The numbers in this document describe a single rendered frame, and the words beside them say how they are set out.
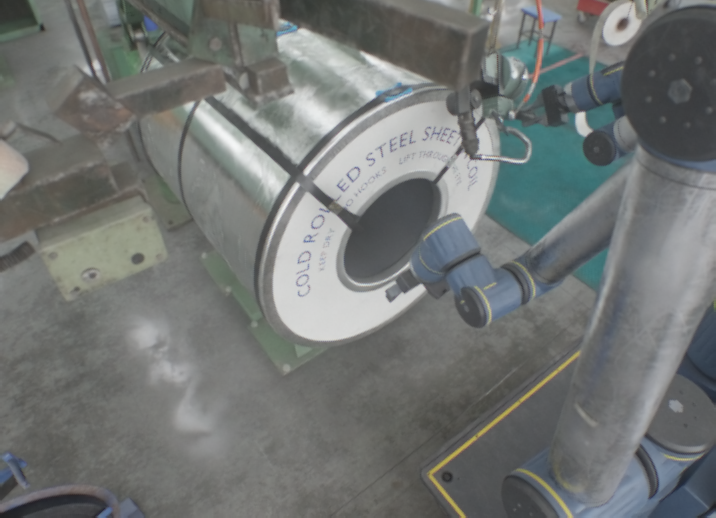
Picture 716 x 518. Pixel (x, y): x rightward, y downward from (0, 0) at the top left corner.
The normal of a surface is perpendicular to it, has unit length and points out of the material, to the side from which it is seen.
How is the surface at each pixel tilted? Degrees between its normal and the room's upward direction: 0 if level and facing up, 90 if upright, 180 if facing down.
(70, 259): 90
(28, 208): 90
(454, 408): 0
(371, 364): 0
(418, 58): 90
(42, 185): 90
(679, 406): 0
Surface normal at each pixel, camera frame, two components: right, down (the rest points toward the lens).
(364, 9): -0.63, 0.55
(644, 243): -0.84, 0.38
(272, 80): 0.60, 0.57
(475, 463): 0.00, -0.70
